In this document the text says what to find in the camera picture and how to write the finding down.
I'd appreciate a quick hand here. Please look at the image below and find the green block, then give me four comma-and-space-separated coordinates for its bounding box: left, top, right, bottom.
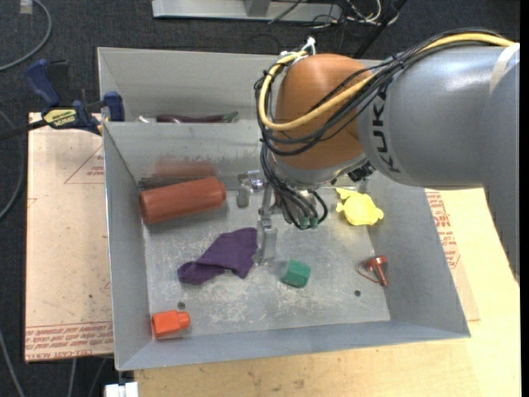
280, 259, 312, 289

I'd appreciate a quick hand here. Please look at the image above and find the orange bottle-shaped block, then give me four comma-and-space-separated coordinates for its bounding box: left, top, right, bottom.
150, 309, 192, 340

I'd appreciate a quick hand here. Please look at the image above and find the brown cardboard board, red print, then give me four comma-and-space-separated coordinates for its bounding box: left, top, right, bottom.
24, 112, 483, 364

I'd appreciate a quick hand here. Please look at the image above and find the yellow toy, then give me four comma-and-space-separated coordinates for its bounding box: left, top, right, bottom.
335, 187, 385, 227

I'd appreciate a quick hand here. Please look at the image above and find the red-brown cylinder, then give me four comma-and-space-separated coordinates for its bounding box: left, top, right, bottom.
138, 175, 228, 225

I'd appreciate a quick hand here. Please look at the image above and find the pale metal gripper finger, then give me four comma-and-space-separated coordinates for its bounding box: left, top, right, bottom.
252, 219, 279, 267
236, 170, 266, 209

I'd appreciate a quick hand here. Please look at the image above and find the purple cloth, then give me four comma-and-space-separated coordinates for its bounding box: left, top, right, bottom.
177, 227, 260, 285

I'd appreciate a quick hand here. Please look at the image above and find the black cylinder on white bracket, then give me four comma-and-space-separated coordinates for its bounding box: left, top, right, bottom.
347, 160, 376, 184

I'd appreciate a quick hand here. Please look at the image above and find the grey metal bin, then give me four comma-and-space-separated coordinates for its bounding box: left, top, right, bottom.
97, 46, 472, 372

